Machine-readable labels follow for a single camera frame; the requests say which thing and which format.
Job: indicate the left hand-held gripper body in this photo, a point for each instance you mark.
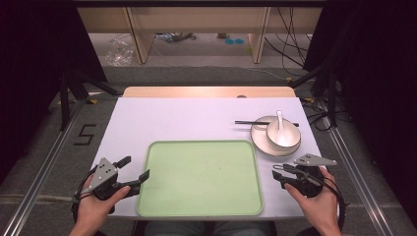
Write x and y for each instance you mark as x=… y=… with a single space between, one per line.
x=102 y=171

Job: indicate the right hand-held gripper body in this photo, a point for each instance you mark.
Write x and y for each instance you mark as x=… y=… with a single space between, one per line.
x=306 y=182

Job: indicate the person's right hand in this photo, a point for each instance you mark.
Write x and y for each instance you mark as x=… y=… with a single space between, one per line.
x=316 y=206

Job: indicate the person's left hand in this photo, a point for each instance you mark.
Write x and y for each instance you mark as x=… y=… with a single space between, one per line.
x=93 y=209

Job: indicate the white round plate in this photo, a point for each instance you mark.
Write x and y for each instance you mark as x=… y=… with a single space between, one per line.
x=259 y=139

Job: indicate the white bowl with dark rim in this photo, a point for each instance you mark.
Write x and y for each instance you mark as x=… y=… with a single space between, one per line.
x=291 y=129

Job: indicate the white ceramic spoon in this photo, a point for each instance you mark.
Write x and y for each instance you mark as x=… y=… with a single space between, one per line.
x=279 y=119

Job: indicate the black chopstick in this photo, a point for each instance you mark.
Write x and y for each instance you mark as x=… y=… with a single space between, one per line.
x=249 y=122

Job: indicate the light green plastic tray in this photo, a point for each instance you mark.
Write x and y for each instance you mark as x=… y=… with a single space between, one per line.
x=200 y=178

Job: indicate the black metal stand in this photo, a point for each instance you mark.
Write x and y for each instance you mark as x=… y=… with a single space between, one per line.
x=331 y=95
x=65 y=98

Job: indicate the wooden table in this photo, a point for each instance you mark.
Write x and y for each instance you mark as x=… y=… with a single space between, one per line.
x=196 y=91

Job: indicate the clear plastic bag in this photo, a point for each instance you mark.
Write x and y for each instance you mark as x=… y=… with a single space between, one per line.
x=119 y=52

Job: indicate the black curtain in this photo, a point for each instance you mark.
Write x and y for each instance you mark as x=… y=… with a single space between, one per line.
x=32 y=65
x=377 y=82

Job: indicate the light wooden shelf unit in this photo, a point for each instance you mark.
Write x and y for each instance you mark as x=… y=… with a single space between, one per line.
x=141 y=39

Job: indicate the blue round disc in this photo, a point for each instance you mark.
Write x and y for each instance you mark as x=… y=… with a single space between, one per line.
x=239 y=41
x=229 y=41

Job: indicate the aluminium floor rail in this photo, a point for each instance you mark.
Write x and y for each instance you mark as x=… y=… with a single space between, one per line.
x=357 y=177
x=42 y=173

